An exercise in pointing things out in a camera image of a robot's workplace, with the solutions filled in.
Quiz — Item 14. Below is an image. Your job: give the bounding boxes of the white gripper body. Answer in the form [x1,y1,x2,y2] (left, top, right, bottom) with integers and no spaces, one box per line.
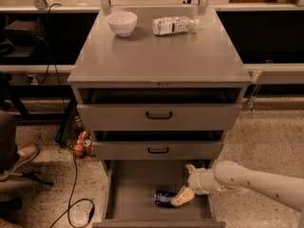
[188,168,219,195]

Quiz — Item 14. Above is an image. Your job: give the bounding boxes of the blue pepsi can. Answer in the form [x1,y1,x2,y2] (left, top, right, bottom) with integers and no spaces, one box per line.
[154,190,177,207]

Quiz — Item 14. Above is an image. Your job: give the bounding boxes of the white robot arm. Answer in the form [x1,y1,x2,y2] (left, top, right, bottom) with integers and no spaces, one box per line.
[170,160,304,228]

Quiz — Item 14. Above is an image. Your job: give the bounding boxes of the grey bottom drawer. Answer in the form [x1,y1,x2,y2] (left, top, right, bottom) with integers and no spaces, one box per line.
[92,160,225,228]

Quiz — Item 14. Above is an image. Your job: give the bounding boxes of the grey drawer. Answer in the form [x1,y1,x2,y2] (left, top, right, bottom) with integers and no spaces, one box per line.
[78,88,240,131]
[92,130,223,160]
[92,160,225,228]

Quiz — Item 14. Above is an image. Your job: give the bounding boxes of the grey middle drawer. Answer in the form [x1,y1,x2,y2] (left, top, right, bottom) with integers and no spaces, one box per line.
[92,130,223,160]

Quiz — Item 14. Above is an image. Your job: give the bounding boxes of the grey drawer cabinet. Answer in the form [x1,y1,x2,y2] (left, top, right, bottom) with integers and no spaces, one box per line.
[66,5,253,228]

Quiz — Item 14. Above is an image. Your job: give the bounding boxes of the grey top drawer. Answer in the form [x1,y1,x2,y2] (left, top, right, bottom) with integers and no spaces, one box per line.
[78,88,240,131]

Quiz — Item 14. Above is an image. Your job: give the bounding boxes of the orange soda can on floor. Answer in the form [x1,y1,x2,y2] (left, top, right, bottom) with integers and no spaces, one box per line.
[76,130,91,147]

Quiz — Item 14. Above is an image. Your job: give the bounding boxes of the orange fruit on floor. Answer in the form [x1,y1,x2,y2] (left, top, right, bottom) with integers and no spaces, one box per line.
[73,143,86,158]

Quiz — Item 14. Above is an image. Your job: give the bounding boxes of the clear plastic water bottle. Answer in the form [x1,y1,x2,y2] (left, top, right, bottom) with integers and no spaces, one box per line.
[152,16,200,36]

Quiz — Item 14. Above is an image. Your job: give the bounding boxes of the black office chair base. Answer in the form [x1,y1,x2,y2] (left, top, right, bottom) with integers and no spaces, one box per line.
[0,169,54,187]

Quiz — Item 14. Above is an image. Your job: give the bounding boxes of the white ceramic bowl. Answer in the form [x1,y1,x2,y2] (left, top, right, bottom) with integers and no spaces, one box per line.
[106,11,138,37]

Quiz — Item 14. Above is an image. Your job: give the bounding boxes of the black middle drawer handle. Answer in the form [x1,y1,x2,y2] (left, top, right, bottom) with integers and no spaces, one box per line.
[147,147,169,154]

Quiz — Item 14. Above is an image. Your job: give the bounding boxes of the black drawer handle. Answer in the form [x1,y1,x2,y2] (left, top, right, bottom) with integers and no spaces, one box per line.
[145,111,173,120]
[147,147,169,154]

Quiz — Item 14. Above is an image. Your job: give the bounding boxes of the black top drawer handle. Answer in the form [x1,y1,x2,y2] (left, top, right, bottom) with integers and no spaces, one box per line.
[145,111,173,120]

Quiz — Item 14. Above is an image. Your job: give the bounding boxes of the black cable on floor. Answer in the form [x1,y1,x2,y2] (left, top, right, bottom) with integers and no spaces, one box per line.
[35,3,96,228]

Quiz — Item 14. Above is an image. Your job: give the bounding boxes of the white wall power outlet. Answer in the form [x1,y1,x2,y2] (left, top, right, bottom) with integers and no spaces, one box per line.
[27,74,39,86]

